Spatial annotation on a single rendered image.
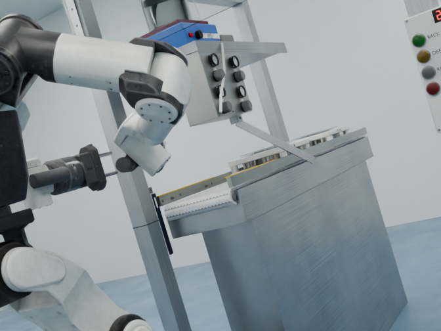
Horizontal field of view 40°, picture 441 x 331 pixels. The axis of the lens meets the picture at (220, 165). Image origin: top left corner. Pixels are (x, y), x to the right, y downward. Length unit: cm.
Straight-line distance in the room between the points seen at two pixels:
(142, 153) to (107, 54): 31
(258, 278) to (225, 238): 17
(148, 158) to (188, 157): 446
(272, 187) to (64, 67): 104
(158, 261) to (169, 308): 15
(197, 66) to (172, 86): 68
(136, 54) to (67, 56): 12
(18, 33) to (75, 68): 12
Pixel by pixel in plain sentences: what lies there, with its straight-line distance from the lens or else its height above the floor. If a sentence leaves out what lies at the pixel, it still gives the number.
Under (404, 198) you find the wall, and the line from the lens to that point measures 501.
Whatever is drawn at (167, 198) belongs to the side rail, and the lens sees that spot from 195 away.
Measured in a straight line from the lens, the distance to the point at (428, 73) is 138.
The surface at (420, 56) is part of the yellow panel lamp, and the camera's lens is 139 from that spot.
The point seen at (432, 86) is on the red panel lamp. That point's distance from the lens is 138.
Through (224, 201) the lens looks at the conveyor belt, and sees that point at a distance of 178.
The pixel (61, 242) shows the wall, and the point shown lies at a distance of 710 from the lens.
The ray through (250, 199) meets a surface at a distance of 183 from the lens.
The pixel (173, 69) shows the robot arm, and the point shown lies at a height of 111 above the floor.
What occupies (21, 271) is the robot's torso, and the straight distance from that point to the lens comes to 123.
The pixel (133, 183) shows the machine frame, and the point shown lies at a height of 93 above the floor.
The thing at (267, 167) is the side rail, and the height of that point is 86.
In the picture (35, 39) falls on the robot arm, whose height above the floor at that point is 122.
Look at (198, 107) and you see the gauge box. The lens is 176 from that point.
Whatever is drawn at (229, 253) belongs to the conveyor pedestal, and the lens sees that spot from 197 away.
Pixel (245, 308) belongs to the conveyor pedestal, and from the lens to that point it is 201.
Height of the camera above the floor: 93
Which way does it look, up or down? 1 degrees down
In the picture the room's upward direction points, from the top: 17 degrees counter-clockwise
